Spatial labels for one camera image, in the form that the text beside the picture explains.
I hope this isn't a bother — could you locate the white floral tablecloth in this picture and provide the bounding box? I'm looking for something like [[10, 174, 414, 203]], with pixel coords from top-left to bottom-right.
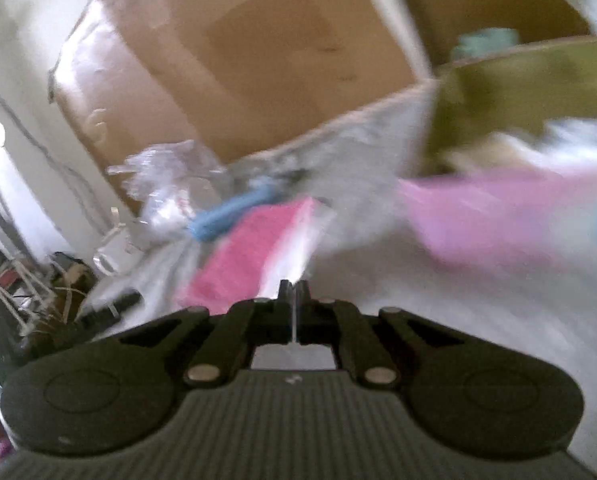
[[78, 80, 597, 461]]

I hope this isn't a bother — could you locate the clear plastic bag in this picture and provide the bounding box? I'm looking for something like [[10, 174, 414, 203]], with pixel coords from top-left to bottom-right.
[[106, 140, 229, 241]]

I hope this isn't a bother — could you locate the blue cloth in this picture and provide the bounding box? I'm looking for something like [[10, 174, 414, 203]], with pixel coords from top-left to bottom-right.
[[187, 185, 289, 243]]

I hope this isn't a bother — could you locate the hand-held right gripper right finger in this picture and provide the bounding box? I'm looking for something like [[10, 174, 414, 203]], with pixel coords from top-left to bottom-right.
[[294, 281, 465, 388]]

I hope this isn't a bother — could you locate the black cylindrical object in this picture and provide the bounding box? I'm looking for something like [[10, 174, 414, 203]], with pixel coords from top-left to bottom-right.
[[78, 292, 144, 331]]

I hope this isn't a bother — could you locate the brown cardboard sheet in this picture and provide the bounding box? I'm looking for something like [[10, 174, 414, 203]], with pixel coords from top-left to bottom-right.
[[48, 0, 432, 216]]

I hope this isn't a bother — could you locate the pink tin box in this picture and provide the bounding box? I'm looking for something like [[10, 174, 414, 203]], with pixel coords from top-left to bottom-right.
[[399, 35, 597, 271]]

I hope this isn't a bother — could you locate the pink cloth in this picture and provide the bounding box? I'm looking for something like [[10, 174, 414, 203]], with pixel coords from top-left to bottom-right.
[[178, 196, 337, 311]]

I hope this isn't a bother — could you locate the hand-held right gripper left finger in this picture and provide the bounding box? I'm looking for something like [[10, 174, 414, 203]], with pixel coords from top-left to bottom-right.
[[121, 281, 295, 388]]

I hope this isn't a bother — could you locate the brown chair back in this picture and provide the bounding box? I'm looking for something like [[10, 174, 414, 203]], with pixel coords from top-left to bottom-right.
[[399, 0, 594, 66]]

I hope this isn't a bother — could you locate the teal cup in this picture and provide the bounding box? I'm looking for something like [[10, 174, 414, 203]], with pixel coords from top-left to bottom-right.
[[451, 27, 522, 61]]

